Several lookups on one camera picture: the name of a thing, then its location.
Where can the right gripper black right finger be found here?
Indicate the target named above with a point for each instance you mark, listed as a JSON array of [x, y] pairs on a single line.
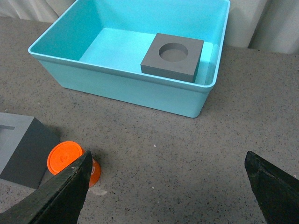
[[276, 192]]

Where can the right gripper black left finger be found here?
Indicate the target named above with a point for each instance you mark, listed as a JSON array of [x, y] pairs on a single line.
[[58, 201]]

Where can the orange cylinder part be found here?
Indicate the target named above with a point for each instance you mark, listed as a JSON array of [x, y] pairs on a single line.
[[65, 153]]

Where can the gray block with square hole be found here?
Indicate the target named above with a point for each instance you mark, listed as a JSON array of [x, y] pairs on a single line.
[[25, 144]]

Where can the gray block with round hole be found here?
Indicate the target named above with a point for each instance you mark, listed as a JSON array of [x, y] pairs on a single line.
[[173, 57]]

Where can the light blue plastic box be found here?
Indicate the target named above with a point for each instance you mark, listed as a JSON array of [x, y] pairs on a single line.
[[97, 46]]

